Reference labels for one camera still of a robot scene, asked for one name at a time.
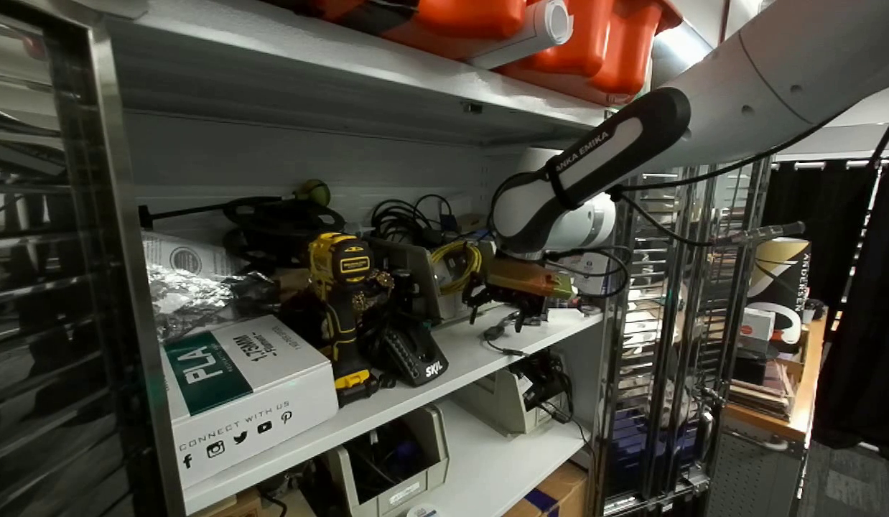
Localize yellow green tennis ball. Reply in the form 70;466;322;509
297;179;332;208

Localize black rod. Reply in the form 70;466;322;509
137;195;299;225

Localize black curtain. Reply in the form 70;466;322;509
763;157;889;464

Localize small white box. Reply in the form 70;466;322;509
737;307;776;343

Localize black power adapter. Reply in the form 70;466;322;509
511;350;573;411

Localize white box with green label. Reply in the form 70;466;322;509
160;314;340;491

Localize row of orange plastic bins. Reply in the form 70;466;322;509
271;0;684;107

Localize black multi USB cable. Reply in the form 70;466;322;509
483;310;540;358

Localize stack of books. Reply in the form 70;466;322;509
727;358;799;422

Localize black white gold box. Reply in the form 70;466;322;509
745;237;813;347

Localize coil of yellow cable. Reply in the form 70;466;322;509
429;240;483;296

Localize yellow black cordless drill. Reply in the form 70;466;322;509
307;232;396;404

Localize white paper bag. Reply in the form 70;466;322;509
141;230;238;282

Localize chrome wire rack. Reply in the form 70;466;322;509
601;157;773;517

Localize crumpled silver foil bag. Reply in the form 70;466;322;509
146;262;281;343

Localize white paper roll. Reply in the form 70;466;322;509
465;0;575;71

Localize grey metal shelving unit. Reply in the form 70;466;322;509
93;0;619;517

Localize bundle of black cables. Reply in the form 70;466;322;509
370;193;457;246

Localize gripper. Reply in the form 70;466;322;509
462;276;550;333

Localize cardboard box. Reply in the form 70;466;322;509
502;462;590;517
192;488;263;517

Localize beige boxy device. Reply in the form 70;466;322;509
452;359;560;437

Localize black battery charger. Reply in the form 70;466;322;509
364;315;450;388

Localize wooden table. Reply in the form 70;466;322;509
723;315;827;444

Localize dark metal slatted rack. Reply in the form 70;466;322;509
0;0;169;517

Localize beige plastic storage bin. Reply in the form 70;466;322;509
321;404;451;517

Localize grey flat device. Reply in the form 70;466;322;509
364;236;447;325

